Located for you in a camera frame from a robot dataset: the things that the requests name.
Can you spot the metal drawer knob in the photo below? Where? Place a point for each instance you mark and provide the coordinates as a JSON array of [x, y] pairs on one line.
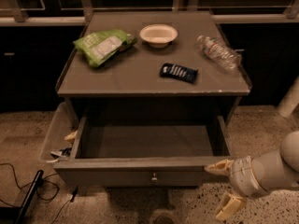
[[154, 178]]

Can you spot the black bar on floor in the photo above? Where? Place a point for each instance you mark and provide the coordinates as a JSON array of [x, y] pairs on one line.
[[21, 211]]

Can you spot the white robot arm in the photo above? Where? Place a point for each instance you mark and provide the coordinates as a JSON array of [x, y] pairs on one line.
[[278, 169]]

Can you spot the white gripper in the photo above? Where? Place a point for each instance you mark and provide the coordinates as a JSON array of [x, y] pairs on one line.
[[243, 176]]

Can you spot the green chip bag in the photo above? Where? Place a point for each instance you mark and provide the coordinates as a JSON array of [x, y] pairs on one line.
[[98, 47]]

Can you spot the grey top drawer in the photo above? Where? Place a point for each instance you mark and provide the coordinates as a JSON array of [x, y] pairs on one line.
[[125, 154]]

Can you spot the white table leg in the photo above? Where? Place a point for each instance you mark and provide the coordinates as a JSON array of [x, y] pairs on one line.
[[290, 101]]

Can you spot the white paper bowl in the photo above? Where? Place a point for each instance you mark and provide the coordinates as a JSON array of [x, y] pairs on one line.
[[158, 35]]

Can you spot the dark blue snack bar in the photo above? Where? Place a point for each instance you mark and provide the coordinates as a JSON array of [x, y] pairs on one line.
[[178, 72]]

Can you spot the clear plastic bin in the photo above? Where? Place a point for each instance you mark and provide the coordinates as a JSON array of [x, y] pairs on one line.
[[59, 141]]

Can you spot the white railing frame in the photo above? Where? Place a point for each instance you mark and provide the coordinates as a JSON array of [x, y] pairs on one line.
[[80, 11]]

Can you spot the clear plastic water bottle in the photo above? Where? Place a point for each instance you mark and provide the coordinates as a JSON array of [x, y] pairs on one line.
[[222, 55]]

